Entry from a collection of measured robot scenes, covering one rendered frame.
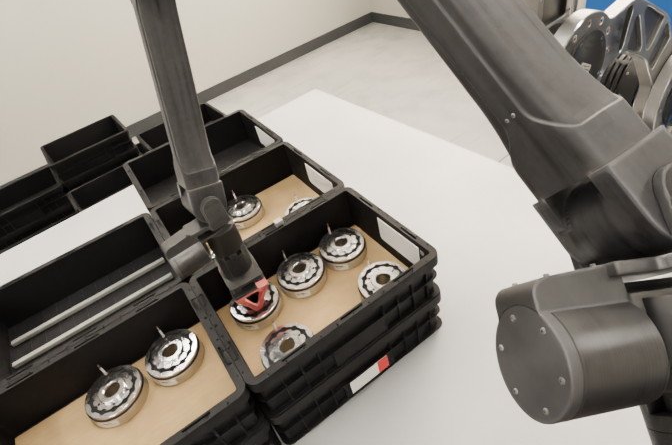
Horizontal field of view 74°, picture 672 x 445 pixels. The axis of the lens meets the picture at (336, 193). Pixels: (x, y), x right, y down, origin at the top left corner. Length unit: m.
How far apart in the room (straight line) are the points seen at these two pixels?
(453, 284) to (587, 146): 0.83
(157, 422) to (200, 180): 0.43
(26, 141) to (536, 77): 3.73
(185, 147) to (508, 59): 0.55
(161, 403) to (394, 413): 0.42
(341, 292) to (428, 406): 0.27
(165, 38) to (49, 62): 3.06
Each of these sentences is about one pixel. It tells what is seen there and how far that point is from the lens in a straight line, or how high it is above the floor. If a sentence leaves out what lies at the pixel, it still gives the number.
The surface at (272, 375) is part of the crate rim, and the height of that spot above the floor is 0.93.
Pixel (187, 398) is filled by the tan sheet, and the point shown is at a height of 0.83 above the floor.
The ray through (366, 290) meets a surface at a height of 0.86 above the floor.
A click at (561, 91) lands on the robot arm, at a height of 1.41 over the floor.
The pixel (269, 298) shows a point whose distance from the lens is 0.94.
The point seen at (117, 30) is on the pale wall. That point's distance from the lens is 3.81.
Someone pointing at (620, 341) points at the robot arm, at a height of 1.34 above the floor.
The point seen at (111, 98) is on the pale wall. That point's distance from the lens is 3.88.
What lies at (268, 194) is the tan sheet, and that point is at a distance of 1.25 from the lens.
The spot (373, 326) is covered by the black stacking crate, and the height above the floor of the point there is 0.86.
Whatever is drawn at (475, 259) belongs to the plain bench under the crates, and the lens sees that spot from 1.15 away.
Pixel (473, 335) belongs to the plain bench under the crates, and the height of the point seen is 0.70.
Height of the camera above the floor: 1.55
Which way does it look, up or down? 38 degrees down
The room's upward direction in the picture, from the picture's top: 14 degrees counter-clockwise
